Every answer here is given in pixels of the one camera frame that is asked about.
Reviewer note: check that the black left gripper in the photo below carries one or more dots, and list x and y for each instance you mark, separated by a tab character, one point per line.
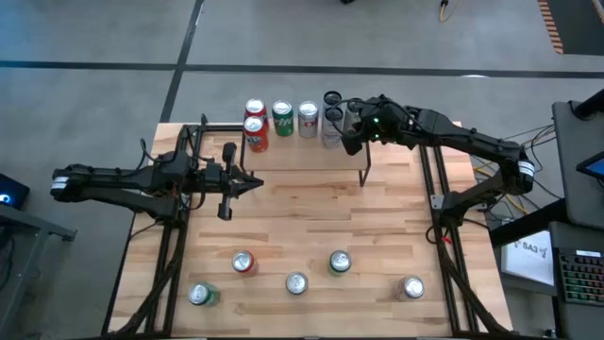
222	179

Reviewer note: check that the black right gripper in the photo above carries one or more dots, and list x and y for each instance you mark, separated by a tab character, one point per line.
382	125

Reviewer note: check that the slim Celsius Arctic Vibe can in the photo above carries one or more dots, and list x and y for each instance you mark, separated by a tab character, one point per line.
332	97
350	120
331	134

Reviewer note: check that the red Fanta strawberry can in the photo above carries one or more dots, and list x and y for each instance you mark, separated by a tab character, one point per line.
255	106
257	139
243	261

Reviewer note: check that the green Sprite can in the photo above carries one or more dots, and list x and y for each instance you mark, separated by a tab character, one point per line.
282	124
199	294
340	260

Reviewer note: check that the silver Diet Coke can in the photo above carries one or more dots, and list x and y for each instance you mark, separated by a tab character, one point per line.
296	282
308	125
412	286

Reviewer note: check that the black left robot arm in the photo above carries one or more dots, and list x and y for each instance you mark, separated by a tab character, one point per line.
118	181

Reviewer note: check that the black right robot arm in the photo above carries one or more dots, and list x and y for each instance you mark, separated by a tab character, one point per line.
472	141

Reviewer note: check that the wooden shelf black metal legs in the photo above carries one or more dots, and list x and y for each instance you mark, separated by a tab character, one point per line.
302	156

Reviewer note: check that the black desk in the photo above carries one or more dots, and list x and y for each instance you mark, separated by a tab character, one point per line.
500	236

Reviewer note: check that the white paper sign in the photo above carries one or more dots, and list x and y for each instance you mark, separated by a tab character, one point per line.
528	260

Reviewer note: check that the grey metal side table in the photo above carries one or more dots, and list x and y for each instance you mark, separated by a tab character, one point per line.
42	226

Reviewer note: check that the grey desk panel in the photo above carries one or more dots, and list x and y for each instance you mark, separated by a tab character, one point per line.
580	203

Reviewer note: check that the tablet with blue screen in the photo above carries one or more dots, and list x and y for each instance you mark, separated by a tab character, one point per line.
595	166

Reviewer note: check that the black mat orange striped edge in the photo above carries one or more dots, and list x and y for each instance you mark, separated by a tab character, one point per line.
580	28

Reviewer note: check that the black device with blue light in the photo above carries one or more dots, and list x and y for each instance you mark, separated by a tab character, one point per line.
16	189

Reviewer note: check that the backlit black keyboard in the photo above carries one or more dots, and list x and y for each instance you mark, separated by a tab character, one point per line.
582	278

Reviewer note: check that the black aluminium frame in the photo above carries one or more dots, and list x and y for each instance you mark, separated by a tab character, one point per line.
429	128

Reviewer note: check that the silver metal frame bracket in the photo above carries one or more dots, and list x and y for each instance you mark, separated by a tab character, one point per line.
436	202

